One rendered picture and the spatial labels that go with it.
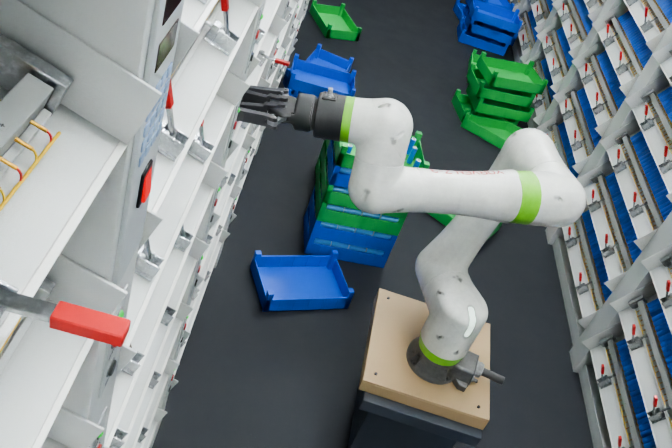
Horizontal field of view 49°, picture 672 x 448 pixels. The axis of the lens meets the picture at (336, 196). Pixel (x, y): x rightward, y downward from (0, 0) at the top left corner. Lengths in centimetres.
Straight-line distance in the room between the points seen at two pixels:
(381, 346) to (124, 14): 162
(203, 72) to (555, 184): 91
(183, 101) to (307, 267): 175
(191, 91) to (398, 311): 130
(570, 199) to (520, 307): 127
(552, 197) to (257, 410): 105
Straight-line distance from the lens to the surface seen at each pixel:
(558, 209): 166
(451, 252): 192
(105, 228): 59
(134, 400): 131
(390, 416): 198
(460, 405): 199
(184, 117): 90
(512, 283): 298
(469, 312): 186
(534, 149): 176
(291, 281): 255
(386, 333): 205
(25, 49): 51
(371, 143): 146
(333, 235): 262
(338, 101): 147
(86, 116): 53
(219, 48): 105
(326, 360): 237
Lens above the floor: 175
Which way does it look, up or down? 36 degrees down
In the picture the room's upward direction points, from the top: 20 degrees clockwise
